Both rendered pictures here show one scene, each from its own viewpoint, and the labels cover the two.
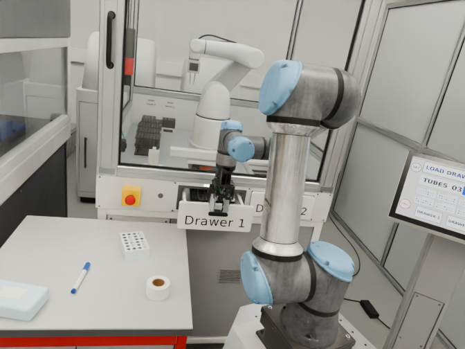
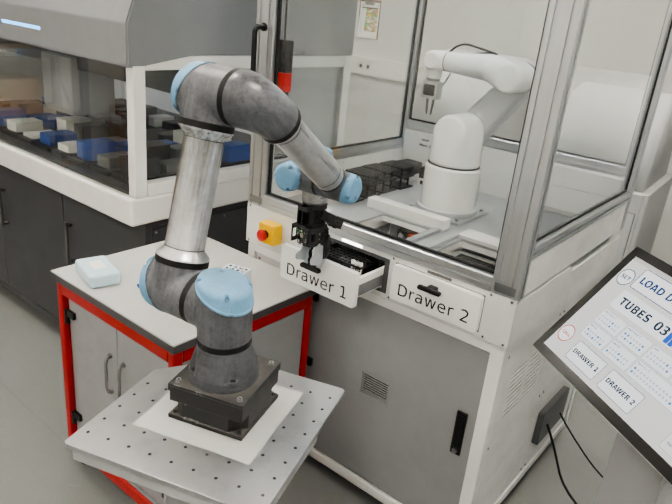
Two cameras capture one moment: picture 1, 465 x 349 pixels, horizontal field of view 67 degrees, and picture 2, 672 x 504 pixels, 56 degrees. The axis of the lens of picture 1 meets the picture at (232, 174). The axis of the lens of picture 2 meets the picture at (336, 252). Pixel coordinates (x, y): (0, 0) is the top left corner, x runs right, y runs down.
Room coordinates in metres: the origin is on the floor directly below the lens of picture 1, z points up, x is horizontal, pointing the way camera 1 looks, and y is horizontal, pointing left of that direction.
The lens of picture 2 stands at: (0.14, -1.29, 1.63)
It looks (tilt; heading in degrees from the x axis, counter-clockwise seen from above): 22 degrees down; 50
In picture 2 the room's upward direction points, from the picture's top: 6 degrees clockwise
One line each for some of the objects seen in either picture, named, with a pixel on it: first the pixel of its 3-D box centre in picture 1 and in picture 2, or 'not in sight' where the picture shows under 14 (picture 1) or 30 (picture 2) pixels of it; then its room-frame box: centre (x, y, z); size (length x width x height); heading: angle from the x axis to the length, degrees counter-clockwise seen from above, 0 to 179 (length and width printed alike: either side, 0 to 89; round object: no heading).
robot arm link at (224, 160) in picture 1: (227, 158); (316, 195); (1.17, 0.03, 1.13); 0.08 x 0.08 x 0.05
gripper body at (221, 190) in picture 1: (223, 181); (311, 223); (1.16, 0.03, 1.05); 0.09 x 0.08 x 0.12; 12
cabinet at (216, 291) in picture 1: (201, 237); (421, 347); (1.84, 0.12, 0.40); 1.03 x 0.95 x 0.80; 102
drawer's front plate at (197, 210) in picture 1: (215, 217); (318, 274); (1.21, 0.04, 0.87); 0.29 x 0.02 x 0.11; 102
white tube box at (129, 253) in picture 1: (133, 245); (230, 277); (1.07, 0.31, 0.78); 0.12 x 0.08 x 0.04; 29
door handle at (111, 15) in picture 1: (109, 40); (257, 53); (1.25, 0.49, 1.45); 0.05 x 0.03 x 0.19; 12
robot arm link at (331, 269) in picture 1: (322, 273); (222, 305); (0.73, -0.26, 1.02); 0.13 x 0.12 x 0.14; 109
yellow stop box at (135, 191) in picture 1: (131, 196); (269, 233); (1.27, 0.39, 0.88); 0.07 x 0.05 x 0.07; 102
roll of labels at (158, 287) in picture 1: (158, 287); not in sight; (0.87, 0.17, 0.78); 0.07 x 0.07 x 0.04
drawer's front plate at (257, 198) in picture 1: (281, 205); (434, 296); (1.42, -0.24, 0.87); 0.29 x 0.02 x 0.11; 102
